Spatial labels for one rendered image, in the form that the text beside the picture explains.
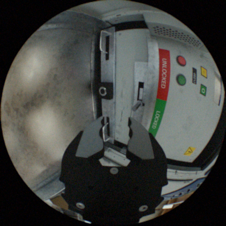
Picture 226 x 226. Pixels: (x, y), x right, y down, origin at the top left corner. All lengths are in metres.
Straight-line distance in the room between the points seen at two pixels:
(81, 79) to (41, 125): 0.19
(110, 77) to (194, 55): 0.32
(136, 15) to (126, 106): 0.36
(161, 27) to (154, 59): 0.10
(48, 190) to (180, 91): 0.61
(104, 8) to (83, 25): 0.12
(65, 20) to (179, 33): 0.29
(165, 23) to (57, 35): 0.26
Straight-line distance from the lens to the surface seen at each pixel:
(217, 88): 0.35
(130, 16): 0.33
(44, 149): 0.29
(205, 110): 0.32
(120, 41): 0.31
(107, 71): 0.30
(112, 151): 0.43
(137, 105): 0.24
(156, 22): 0.19
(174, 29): 0.20
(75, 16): 0.29
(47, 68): 0.24
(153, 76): 0.21
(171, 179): 0.57
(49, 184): 0.43
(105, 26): 0.36
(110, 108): 0.32
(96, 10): 0.40
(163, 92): 0.25
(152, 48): 0.22
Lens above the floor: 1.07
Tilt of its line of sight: 28 degrees down
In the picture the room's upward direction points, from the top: 107 degrees clockwise
